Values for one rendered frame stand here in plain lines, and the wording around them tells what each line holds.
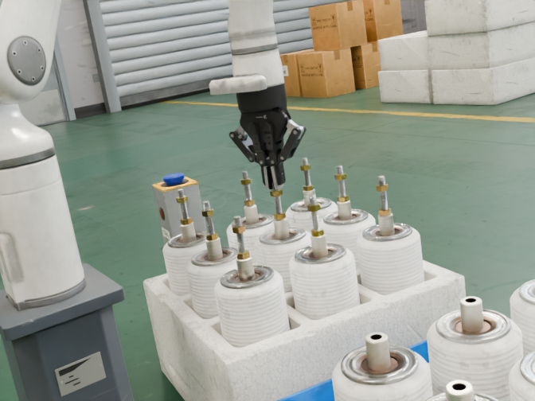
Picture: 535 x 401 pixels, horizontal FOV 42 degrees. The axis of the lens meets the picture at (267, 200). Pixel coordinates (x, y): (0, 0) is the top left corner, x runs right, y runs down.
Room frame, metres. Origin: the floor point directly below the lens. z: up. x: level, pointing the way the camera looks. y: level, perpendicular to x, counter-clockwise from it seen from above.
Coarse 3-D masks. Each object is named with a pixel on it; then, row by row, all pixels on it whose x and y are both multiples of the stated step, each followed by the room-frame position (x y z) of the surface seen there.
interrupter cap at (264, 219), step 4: (244, 216) 1.19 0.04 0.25; (260, 216) 1.18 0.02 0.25; (264, 216) 1.17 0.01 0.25; (268, 216) 1.17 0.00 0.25; (272, 216) 1.16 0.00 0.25; (244, 220) 1.18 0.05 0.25; (260, 220) 1.16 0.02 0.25; (264, 220) 1.15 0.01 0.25; (268, 220) 1.15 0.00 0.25; (272, 220) 1.15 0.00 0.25; (232, 224) 1.15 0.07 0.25; (244, 224) 1.16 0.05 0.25; (248, 224) 1.15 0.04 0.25; (252, 224) 1.14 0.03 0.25; (256, 224) 1.13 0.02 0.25; (260, 224) 1.13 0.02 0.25; (264, 224) 1.13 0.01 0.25; (248, 228) 1.13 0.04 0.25; (252, 228) 1.12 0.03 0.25
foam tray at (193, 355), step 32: (160, 288) 1.10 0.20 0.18; (416, 288) 0.94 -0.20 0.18; (448, 288) 0.94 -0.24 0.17; (160, 320) 1.08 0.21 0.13; (192, 320) 0.95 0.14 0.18; (320, 320) 0.88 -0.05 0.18; (352, 320) 0.87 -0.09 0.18; (384, 320) 0.89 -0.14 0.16; (416, 320) 0.92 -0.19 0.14; (160, 352) 1.13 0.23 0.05; (192, 352) 0.94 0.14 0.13; (224, 352) 0.83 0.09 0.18; (256, 352) 0.82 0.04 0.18; (288, 352) 0.83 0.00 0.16; (320, 352) 0.85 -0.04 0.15; (192, 384) 0.97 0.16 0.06; (224, 384) 0.82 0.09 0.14; (256, 384) 0.81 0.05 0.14; (288, 384) 0.83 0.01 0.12
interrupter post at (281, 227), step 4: (276, 220) 1.05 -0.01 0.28; (280, 220) 1.05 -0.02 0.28; (284, 220) 1.05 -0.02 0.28; (276, 224) 1.05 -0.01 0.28; (280, 224) 1.04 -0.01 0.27; (284, 224) 1.05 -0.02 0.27; (276, 228) 1.05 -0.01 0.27; (280, 228) 1.04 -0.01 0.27; (284, 228) 1.05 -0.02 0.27; (276, 232) 1.05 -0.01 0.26; (280, 232) 1.04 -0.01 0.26; (284, 232) 1.04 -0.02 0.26; (288, 232) 1.05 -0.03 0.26; (276, 236) 1.05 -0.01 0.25; (280, 236) 1.04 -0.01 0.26; (284, 236) 1.04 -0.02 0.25; (288, 236) 1.05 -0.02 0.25
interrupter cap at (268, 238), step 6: (288, 228) 1.08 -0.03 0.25; (294, 228) 1.08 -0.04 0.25; (300, 228) 1.07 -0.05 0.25; (264, 234) 1.07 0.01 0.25; (270, 234) 1.07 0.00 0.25; (294, 234) 1.06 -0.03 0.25; (300, 234) 1.05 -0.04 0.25; (264, 240) 1.04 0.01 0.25; (270, 240) 1.04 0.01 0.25; (276, 240) 1.03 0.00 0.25; (282, 240) 1.03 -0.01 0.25; (288, 240) 1.02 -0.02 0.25; (294, 240) 1.02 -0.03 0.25
